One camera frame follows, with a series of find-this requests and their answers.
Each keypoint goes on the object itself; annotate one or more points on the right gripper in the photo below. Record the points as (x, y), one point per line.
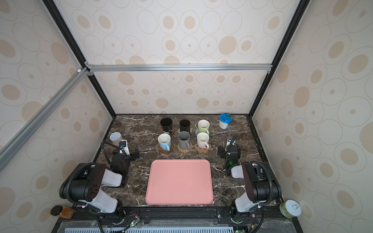
(222, 152)

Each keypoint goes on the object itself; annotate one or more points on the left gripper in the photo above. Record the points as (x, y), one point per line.
(133, 158)

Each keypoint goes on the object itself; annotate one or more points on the paw-shaped wooden coaster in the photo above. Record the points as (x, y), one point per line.
(201, 150)

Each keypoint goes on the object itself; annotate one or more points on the white mug blue handle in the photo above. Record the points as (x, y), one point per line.
(164, 141)

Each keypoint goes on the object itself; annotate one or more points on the white mug pink handle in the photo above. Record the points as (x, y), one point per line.
(203, 140)

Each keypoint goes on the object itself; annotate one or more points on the green mug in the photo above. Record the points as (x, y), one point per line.
(203, 126)

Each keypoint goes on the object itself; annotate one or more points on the black mug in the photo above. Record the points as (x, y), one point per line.
(167, 125)
(184, 126)

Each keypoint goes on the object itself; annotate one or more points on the rattan coaster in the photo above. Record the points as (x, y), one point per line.
(184, 150)

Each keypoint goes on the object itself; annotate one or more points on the grey mug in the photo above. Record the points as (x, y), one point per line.
(184, 140)

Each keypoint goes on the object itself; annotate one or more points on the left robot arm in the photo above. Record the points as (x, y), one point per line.
(83, 186)

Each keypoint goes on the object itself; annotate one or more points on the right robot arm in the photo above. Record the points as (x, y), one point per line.
(260, 183)

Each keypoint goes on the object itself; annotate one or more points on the white cup blue lid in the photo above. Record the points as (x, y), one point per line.
(224, 120)

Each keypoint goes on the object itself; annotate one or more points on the pink tray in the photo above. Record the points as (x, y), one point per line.
(180, 182)

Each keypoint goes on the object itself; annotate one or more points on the green can white lid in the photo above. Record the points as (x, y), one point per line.
(290, 209)

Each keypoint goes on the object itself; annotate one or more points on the horizontal aluminium bar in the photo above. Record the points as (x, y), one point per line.
(184, 67)

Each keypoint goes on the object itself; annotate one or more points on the brown jar black lid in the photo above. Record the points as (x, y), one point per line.
(62, 212)

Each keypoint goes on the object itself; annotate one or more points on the diagonal aluminium bar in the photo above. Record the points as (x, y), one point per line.
(25, 133)

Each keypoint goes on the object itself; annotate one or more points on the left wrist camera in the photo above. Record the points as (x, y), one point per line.
(123, 147)

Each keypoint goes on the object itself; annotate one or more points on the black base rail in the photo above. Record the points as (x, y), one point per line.
(181, 220)

